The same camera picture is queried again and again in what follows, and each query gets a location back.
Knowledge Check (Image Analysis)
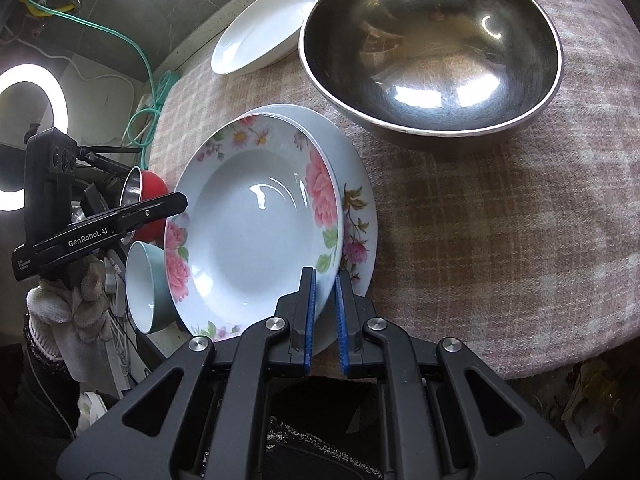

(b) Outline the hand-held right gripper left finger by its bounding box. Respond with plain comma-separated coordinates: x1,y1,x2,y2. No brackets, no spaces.
57,266,318,480

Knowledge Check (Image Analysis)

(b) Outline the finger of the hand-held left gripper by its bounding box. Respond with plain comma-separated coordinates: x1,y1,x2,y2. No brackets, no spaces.
117,191,190,235

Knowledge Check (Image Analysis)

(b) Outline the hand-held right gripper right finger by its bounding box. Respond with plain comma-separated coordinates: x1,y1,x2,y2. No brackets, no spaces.
334,270,586,480

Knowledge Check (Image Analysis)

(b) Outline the red bowl steel interior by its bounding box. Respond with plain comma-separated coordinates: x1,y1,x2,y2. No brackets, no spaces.
119,165,170,246

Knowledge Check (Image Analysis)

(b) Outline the light blue bowl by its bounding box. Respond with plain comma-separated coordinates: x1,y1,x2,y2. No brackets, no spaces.
125,240,177,336

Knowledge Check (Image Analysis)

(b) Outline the pink floral plate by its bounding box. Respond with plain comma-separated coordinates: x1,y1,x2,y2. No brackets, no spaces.
163,114,346,343

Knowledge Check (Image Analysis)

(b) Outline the large white floral-edge plate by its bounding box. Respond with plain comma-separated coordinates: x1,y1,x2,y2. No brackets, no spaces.
250,104,378,356

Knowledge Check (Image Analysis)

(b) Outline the white grey-leaf plate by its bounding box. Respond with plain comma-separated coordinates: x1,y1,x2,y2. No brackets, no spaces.
210,0,333,77

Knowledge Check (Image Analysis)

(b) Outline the large steel bowl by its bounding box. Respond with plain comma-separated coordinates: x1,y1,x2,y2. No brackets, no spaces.
298,0,564,151

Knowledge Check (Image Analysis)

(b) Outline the person's left forearm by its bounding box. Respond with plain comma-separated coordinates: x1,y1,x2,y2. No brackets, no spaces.
15,330,86,441

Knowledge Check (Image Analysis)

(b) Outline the person's left hand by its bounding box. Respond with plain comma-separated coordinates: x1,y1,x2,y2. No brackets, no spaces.
26,255,118,383

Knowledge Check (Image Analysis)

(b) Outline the dark knit clothing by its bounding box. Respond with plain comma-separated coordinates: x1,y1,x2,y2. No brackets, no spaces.
267,385,383,480

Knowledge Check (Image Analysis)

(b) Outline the pink plaid cloth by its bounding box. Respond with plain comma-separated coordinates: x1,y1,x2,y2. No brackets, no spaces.
147,0,640,396

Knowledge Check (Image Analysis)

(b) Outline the yellow pipe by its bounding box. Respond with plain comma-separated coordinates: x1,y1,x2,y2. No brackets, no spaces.
22,0,76,16

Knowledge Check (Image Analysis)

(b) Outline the ring light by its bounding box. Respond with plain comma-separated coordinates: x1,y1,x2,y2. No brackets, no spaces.
0,62,68,211

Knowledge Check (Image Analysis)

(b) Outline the white cable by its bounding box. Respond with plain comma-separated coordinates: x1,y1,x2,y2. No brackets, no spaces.
65,55,132,85

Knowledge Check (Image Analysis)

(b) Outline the green hose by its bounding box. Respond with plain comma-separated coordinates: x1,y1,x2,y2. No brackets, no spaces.
30,2,181,168

